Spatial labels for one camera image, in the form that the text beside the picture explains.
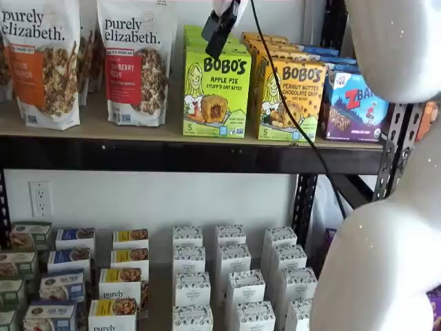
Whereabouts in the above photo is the white patterned carton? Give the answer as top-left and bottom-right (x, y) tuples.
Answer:
(283, 297), (315, 331)
(172, 225), (204, 250)
(174, 272), (212, 308)
(235, 301), (276, 331)
(263, 225), (298, 257)
(172, 245), (207, 276)
(278, 266), (318, 305)
(214, 224), (247, 248)
(225, 269), (267, 308)
(172, 305), (214, 331)
(218, 243), (252, 277)
(269, 244), (308, 277)

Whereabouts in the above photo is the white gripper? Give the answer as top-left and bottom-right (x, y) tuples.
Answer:
(201, 0), (249, 60)

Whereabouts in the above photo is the orange label granola bag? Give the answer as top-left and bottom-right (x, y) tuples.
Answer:
(0, 0), (83, 131)

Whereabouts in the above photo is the blue oatmeal box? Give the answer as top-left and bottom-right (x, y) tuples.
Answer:
(54, 227), (96, 257)
(39, 272), (86, 305)
(47, 248), (92, 277)
(23, 303), (78, 331)

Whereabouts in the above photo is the red label granola bag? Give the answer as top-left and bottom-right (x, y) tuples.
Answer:
(96, 0), (178, 128)

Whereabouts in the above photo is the blue Zbar box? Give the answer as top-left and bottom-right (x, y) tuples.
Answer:
(302, 44), (340, 58)
(309, 54), (358, 66)
(323, 61), (362, 75)
(320, 70), (391, 143)

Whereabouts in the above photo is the green oatmeal box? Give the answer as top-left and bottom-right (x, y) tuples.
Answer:
(0, 310), (19, 331)
(0, 251), (39, 281)
(9, 221), (53, 251)
(0, 278), (28, 310)

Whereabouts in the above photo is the black metal shelf rack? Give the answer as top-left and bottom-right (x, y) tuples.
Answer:
(0, 0), (424, 250)

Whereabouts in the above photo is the green Bobo's apple pie box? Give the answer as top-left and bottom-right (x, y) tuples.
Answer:
(182, 47), (253, 139)
(185, 40), (250, 54)
(183, 24), (234, 37)
(184, 32), (242, 46)

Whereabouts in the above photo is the white purely elizabeth granola bag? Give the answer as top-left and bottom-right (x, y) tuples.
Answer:
(0, 34), (15, 103)
(77, 23), (92, 107)
(88, 27), (106, 94)

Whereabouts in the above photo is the yellow Bobo's peanut butter box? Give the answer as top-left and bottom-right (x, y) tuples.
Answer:
(244, 39), (301, 52)
(250, 58), (327, 143)
(248, 48), (313, 63)
(240, 31), (289, 44)

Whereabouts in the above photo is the purple snack box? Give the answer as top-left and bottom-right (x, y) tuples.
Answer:
(325, 227), (338, 258)
(426, 285), (441, 331)

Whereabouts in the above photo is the white wall outlet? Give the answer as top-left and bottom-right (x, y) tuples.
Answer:
(28, 181), (54, 219)

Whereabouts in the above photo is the white plastic sheet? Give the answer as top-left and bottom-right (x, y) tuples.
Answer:
(306, 174), (347, 266)

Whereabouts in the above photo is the yellow label purely elizabeth box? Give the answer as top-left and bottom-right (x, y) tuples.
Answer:
(88, 299), (139, 331)
(110, 248), (150, 277)
(112, 228), (150, 252)
(99, 268), (143, 303)

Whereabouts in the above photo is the orange box with woman picture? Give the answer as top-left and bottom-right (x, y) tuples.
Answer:
(415, 101), (441, 142)

